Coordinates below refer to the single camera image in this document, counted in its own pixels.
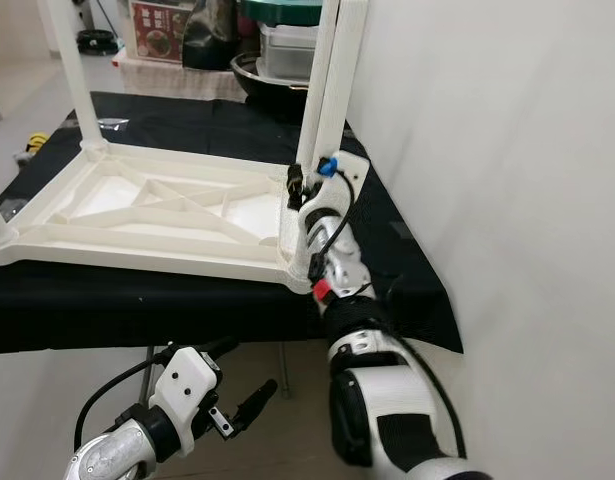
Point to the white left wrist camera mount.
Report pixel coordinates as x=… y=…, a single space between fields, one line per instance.
x=185 y=385

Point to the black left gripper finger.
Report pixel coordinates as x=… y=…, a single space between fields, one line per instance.
x=255 y=403
x=205 y=348

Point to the white plastic children table top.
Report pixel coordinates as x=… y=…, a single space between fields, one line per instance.
x=147 y=240

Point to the yellow black striped toy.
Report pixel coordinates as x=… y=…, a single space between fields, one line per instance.
x=35 y=148

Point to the clear plastic storage box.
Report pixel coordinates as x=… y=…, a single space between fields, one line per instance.
x=282 y=55

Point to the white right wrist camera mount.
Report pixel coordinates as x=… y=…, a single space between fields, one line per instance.
x=349 y=175

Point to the large steel wok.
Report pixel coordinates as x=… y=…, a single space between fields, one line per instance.
x=262 y=78

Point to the red printed carton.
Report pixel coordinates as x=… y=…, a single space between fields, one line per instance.
x=162 y=32

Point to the green round lid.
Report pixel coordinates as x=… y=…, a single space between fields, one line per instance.
x=277 y=10

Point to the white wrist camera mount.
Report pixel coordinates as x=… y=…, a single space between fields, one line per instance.
x=349 y=175
x=185 y=385

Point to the black plastic bag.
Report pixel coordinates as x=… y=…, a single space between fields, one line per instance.
x=212 y=35

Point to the clear tape strip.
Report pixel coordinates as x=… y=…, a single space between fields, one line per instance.
x=112 y=122

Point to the black tablecloth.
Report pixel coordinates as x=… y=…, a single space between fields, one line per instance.
x=107 y=320

